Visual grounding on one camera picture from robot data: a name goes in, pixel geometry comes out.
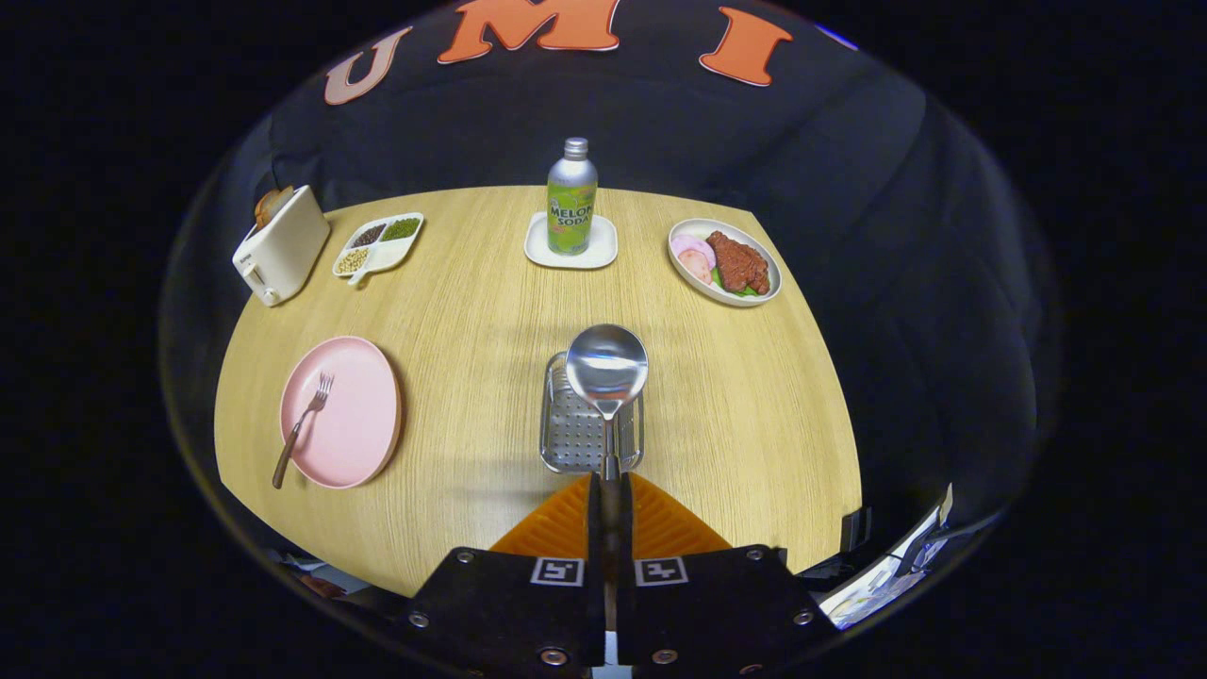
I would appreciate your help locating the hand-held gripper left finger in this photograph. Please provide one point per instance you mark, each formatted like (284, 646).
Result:
(509, 604)

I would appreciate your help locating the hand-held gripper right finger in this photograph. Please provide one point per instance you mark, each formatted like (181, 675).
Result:
(717, 604)

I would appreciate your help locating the metal mesh basket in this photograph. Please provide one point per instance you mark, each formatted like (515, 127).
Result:
(570, 434)

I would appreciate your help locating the pink round plate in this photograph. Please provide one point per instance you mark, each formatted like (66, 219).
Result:
(354, 424)

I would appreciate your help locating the green lettuce leaf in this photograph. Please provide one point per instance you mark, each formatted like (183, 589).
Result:
(745, 290)

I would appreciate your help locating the white plate with food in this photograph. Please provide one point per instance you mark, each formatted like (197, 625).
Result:
(684, 278)

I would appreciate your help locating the pink ham slice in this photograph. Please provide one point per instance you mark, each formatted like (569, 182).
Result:
(696, 269)
(691, 245)

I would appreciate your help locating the red meat piece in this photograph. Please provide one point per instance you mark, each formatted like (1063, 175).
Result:
(740, 262)

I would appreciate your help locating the white square coaster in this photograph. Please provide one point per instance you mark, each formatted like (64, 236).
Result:
(542, 247)

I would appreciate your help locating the white divided snack dish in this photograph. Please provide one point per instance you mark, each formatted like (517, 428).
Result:
(391, 253)

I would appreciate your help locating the pile of yellow beans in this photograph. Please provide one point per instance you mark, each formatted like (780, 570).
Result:
(353, 261)

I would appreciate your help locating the pile of green beans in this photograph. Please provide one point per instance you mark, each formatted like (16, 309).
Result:
(401, 229)

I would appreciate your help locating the pile of dark beans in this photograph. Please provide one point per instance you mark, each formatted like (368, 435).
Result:
(369, 235)

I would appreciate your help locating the silver green soda bottle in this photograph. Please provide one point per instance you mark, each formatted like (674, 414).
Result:
(571, 189)

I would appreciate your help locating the cream white toaster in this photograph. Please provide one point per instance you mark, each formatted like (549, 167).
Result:
(283, 250)

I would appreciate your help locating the toasted bread slice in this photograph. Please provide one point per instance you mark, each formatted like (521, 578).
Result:
(272, 206)

